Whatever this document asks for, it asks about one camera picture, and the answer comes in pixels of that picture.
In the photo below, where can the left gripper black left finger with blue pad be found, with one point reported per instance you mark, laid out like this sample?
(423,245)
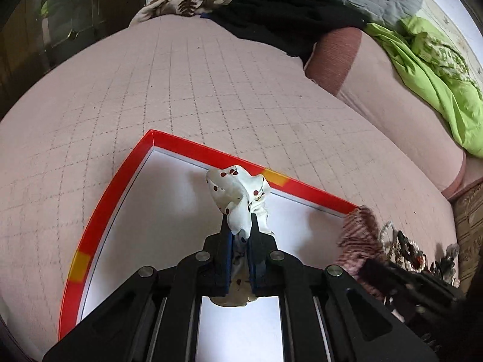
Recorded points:
(214,278)

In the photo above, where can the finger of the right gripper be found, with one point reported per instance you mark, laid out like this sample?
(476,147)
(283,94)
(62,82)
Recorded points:
(415,296)

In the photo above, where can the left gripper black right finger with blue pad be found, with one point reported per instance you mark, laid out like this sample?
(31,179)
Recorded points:
(266,277)

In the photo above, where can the black hair claw clip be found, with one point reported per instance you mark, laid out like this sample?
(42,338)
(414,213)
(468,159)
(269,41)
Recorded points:
(407,254)

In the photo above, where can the white cherry print scrunchie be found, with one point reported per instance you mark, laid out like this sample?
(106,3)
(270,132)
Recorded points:
(239,195)

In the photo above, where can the pink checked scrunchie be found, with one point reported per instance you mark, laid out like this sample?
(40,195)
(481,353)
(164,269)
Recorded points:
(359,241)

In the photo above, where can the grey satin scrunchie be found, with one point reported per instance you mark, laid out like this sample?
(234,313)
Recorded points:
(445,268)

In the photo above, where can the striped brown cushion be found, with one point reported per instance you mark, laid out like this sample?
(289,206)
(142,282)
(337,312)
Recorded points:
(468,212)

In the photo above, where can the pink quilted mattress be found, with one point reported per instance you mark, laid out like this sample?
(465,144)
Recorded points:
(62,142)

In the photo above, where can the green crumpled cloth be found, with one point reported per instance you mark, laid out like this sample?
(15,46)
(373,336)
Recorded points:
(431,67)

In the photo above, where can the pink bolster pillow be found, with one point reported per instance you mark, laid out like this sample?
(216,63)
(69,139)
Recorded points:
(351,66)

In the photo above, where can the black cloth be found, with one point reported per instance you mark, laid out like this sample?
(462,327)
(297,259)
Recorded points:
(293,26)

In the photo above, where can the wooden glass door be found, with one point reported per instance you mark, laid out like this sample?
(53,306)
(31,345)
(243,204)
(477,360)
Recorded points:
(39,35)

